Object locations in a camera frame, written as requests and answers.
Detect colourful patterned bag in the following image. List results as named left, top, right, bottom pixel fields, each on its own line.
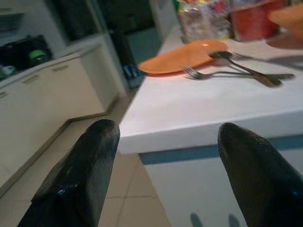
left=177, top=0, right=234, bottom=44

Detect green round object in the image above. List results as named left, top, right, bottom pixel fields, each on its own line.
left=28, top=49, right=47, bottom=61

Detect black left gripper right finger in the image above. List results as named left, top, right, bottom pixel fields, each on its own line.
left=217, top=122, right=303, bottom=227

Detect orange plate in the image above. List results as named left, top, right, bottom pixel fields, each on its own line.
left=138, top=40, right=228, bottom=75

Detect blue packaged bottles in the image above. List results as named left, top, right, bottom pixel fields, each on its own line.
left=122, top=63, right=143, bottom=89

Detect red box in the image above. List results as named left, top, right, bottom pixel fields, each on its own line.
left=229, top=0, right=288, bottom=42

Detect black refrigerator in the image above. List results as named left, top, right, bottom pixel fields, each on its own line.
left=51, top=0, right=164, bottom=90

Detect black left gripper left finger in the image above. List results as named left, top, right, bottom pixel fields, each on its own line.
left=17, top=119, right=121, bottom=227

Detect orange bowl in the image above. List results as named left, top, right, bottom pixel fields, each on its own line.
left=268, top=5, right=303, bottom=33

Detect silver fork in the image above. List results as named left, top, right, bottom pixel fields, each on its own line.
left=208, top=51, right=283, bottom=87
left=182, top=67, right=295, bottom=80

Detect cream kitchen cabinet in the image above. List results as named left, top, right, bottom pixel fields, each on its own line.
left=0, top=37, right=120, bottom=197

